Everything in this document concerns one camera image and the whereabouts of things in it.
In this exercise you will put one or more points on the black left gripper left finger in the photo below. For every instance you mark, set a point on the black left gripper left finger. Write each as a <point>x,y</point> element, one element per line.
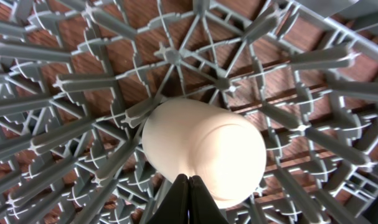
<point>174,207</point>

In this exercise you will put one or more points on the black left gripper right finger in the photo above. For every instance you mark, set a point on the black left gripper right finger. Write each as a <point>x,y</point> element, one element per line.
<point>202,208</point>

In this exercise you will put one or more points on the white cup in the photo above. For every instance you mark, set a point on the white cup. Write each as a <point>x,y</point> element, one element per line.
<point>225,149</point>

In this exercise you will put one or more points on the grey dish rack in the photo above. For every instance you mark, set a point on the grey dish rack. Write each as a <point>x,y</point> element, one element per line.
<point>79,79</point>

